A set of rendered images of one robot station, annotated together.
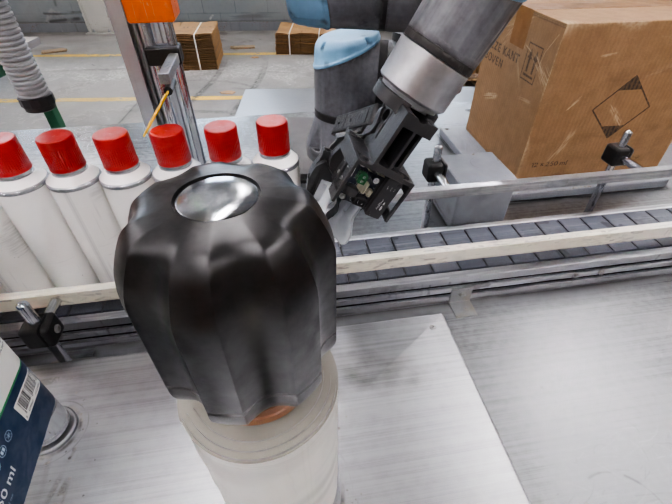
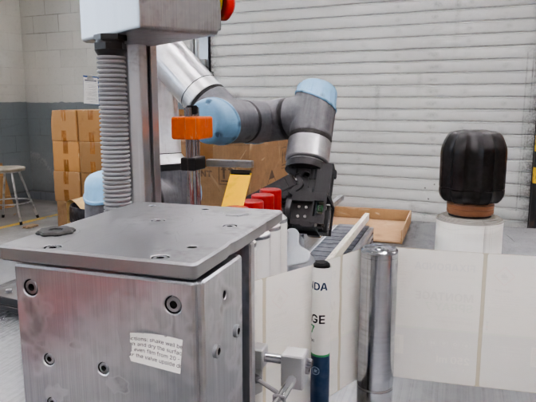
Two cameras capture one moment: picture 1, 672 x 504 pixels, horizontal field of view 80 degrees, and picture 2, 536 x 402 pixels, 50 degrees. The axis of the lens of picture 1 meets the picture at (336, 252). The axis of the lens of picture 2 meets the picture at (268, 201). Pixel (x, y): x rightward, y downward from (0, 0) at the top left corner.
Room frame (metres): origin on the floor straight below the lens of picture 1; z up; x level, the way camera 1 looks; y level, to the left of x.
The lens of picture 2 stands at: (0.01, 0.82, 1.22)
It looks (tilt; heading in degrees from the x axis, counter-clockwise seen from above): 10 degrees down; 297
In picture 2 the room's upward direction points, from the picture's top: straight up
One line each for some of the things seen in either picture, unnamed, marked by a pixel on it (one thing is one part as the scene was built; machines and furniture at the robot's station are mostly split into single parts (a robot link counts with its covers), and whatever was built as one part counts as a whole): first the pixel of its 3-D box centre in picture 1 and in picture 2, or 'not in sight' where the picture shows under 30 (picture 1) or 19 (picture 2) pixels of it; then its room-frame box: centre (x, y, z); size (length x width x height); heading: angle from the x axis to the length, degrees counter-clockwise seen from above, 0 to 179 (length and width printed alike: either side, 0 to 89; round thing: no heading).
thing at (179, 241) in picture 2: not in sight; (159, 230); (0.22, 0.56, 1.14); 0.14 x 0.11 x 0.01; 99
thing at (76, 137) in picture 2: not in sight; (135, 174); (3.39, -3.13, 0.57); 1.20 x 0.85 x 1.14; 94
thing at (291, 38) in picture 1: (306, 37); not in sight; (4.92, 0.33, 0.11); 0.65 x 0.54 x 0.22; 89
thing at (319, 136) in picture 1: (342, 129); not in sight; (0.78, -0.01, 0.90); 0.15 x 0.15 x 0.10
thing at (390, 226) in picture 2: not in sight; (363, 222); (0.54, -0.82, 0.85); 0.30 x 0.26 x 0.04; 99
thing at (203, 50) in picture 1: (186, 45); not in sight; (4.38, 1.51, 0.16); 0.65 x 0.54 x 0.32; 97
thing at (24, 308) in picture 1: (55, 326); not in sight; (0.28, 0.32, 0.89); 0.06 x 0.03 x 0.12; 9
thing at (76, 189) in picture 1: (95, 220); not in sight; (0.36, 0.27, 0.98); 0.05 x 0.05 x 0.20
